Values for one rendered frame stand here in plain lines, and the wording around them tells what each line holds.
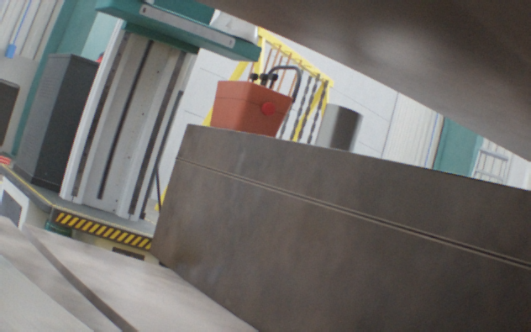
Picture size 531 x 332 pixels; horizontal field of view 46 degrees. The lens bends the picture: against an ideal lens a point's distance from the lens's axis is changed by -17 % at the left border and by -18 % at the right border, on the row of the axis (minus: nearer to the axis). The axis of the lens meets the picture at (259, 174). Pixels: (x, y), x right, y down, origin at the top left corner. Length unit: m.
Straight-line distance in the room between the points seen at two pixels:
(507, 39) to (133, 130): 2.00
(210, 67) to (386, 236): 9.18
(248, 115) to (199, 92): 8.41
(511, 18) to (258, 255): 0.85
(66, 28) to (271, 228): 7.23
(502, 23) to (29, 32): 7.83
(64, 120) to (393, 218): 1.74
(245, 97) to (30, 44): 6.82
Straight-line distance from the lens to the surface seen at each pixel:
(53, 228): 2.32
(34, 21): 8.48
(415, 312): 1.06
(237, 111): 1.80
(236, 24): 2.59
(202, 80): 10.20
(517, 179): 4.51
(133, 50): 2.65
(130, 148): 2.69
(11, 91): 0.52
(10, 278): 0.49
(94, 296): 1.26
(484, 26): 0.84
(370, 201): 1.22
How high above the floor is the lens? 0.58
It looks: 1 degrees up
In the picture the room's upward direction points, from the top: 18 degrees clockwise
